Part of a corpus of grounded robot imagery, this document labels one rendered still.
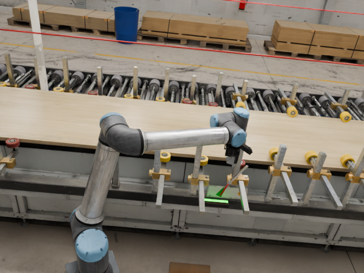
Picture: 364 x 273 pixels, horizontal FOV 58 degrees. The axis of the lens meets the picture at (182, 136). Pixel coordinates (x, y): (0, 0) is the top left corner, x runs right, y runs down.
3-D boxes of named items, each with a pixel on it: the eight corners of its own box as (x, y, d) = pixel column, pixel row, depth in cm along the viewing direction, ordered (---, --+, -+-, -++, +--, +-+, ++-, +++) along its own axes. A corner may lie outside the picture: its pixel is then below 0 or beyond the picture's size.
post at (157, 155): (157, 195, 216) (161, 134, 191) (151, 195, 216) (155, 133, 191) (157, 192, 219) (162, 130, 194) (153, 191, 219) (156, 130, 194)
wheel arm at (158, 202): (161, 210, 185) (161, 204, 183) (155, 209, 185) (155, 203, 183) (166, 164, 222) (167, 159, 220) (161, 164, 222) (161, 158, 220)
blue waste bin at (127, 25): (137, 46, 715) (137, 11, 677) (111, 43, 716) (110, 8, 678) (142, 39, 765) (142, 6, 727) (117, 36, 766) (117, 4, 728)
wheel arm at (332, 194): (341, 210, 181) (344, 205, 179) (335, 209, 181) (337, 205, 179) (313, 158, 224) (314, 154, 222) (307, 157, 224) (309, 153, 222)
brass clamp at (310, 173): (329, 181, 205) (332, 175, 202) (308, 179, 204) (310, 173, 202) (326, 175, 210) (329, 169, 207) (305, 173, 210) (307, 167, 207)
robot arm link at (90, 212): (71, 250, 167) (105, 122, 136) (66, 226, 180) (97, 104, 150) (100, 247, 174) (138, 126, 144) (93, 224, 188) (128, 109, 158)
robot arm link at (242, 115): (229, 106, 176) (244, 104, 180) (225, 127, 183) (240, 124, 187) (238, 115, 169) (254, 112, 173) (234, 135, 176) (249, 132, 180)
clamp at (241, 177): (247, 186, 209) (248, 180, 206) (226, 184, 209) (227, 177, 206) (246, 180, 214) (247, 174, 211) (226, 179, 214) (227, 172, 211)
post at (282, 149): (268, 206, 219) (287, 146, 194) (263, 206, 218) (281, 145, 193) (267, 202, 222) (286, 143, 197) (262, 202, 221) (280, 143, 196)
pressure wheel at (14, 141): (6, 153, 219) (3, 138, 213) (19, 149, 224) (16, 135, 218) (10, 159, 214) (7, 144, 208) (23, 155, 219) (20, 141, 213)
